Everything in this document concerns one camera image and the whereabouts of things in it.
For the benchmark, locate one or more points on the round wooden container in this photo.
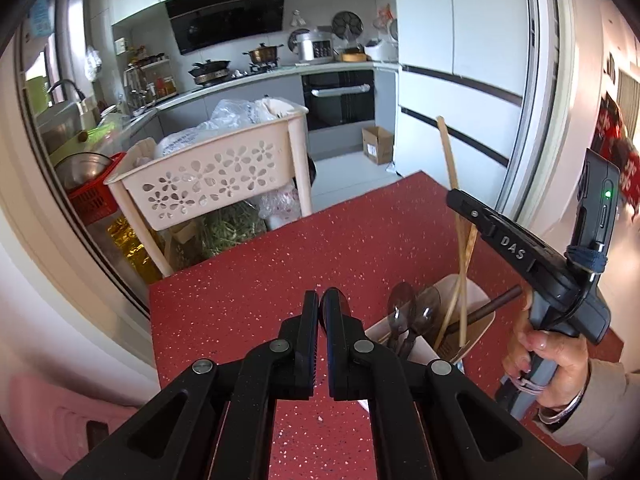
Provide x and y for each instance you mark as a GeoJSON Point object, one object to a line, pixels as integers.
{"type": "Point", "coordinates": [352, 54]}

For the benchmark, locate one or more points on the round metal bowl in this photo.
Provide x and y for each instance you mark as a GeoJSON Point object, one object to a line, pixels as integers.
{"type": "Point", "coordinates": [82, 170]}

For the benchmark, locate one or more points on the white wall socket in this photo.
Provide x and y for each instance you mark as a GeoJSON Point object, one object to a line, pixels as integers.
{"type": "Point", "coordinates": [120, 45]}

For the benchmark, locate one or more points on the white sliding door frame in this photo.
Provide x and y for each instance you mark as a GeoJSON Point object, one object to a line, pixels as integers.
{"type": "Point", "coordinates": [542, 110]}

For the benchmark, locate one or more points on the black wok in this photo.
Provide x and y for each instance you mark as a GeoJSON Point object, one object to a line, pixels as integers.
{"type": "Point", "coordinates": [210, 69]}

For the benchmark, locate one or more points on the gold foil bag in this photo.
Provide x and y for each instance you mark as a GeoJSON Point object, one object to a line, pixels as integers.
{"type": "Point", "coordinates": [127, 245]}

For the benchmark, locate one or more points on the black plastic bag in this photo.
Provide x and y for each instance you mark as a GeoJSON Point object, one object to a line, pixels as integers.
{"type": "Point", "coordinates": [312, 170]}

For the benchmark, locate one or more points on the pale pink utensil holder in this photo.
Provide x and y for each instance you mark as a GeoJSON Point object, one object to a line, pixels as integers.
{"type": "Point", "coordinates": [467, 347]}

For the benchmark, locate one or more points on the spice rack with bottles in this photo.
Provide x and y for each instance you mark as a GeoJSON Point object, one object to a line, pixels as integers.
{"type": "Point", "coordinates": [150, 85]}

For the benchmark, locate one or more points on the silver rice cooker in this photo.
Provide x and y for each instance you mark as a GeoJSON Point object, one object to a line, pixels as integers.
{"type": "Point", "coordinates": [312, 47]}

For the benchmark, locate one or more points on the black range hood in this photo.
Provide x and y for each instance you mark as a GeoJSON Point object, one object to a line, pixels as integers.
{"type": "Point", "coordinates": [230, 15]}

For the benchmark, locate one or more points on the person's right hand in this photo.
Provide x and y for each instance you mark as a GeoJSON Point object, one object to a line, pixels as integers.
{"type": "Point", "coordinates": [565, 370]}

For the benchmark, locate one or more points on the small cardboard box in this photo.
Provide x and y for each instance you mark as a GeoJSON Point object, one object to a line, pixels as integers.
{"type": "Point", "coordinates": [377, 145]}

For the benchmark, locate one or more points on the round black divided tray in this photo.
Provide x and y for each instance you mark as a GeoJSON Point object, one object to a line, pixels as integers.
{"type": "Point", "coordinates": [347, 24]}

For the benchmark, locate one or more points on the stack of pink plastic stools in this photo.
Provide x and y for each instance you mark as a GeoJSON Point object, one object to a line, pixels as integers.
{"type": "Point", "coordinates": [50, 420]}

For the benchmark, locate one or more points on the clear plastic bags bundle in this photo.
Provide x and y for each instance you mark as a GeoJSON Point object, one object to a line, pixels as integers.
{"type": "Point", "coordinates": [235, 112]}

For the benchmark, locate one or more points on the red plastic crate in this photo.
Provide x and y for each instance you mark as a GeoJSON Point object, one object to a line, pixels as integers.
{"type": "Point", "coordinates": [95, 205]}

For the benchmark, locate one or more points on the blue printed bag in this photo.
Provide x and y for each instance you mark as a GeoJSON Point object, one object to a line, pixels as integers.
{"type": "Point", "coordinates": [42, 15]}

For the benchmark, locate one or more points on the beige flower-cutout basket cart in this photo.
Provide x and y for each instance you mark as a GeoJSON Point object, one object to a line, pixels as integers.
{"type": "Point", "coordinates": [200, 180]}

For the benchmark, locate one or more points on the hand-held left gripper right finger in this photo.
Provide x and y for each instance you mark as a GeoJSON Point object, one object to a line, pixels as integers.
{"type": "Point", "coordinates": [332, 350]}

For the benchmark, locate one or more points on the dark translucent spoon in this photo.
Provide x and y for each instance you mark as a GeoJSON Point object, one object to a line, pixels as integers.
{"type": "Point", "coordinates": [426, 310]}

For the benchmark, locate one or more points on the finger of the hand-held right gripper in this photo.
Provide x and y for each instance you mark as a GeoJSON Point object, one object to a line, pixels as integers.
{"type": "Point", "coordinates": [470, 207]}

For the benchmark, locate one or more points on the metal spoons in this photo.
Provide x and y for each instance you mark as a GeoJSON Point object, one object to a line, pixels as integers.
{"type": "Point", "coordinates": [400, 310]}

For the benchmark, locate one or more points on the grey kitchen counter cabinets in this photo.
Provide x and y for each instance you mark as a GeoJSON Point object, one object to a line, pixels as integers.
{"type": "Point", "coordinates": [200, 115]}

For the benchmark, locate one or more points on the black built-in oven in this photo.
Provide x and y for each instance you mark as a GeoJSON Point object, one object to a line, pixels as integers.
{"type": "Point", "coordinates": [340, 105]}

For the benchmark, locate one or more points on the green plastic container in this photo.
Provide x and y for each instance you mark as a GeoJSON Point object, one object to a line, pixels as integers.
{"type": "Point", "coordinates": [37, 95]}

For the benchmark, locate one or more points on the hanging clear plastic bag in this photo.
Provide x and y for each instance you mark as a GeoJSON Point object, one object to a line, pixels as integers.
{"type": "Point", "coordinates": [93, 62]}

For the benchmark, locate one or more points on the red hanging decoration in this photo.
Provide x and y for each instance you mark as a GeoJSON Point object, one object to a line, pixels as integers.
{"type": "Point", "coordinates": [615, 125]}

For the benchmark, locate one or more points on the black kitchen faucet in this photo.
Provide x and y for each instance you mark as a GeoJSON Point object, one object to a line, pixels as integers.
{"type": "Point", "coordinates": [65, 85]}

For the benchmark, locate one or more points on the bronze cooking pot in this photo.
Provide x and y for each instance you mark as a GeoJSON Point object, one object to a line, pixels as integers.
{"type": "Point", "coordinates": [262, 55]}

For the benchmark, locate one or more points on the small white kitchen appliance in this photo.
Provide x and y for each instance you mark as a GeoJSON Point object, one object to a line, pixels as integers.
{"type": "Point", "coordinates": [382, 50]}

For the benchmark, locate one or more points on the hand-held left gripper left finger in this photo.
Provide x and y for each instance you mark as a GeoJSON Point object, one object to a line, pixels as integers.
{"type": "Point", "coordinates": [310, 340]}

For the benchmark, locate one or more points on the bag of green vegetables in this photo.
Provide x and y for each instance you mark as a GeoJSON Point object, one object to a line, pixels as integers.
{"type": "Point", "coordinates": [230, 227]}

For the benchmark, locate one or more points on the dark brown chopstick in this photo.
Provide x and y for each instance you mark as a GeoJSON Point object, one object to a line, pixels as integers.
{"type": "Point", "coordinates": [495, 305]}

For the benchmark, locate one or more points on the white wall hanger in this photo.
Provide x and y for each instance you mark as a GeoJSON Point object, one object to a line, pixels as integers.
{"type": "Point", "coordinates": [297, 17]}

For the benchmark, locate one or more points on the white refrigerator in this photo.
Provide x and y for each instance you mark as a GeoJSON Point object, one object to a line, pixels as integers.
{"type": "Point", "coordinates": [450, 35]}

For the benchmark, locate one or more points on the person's right forearm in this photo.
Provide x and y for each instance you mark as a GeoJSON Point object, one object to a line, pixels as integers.
{"type": "Point", "coordinates": [600, 410]}

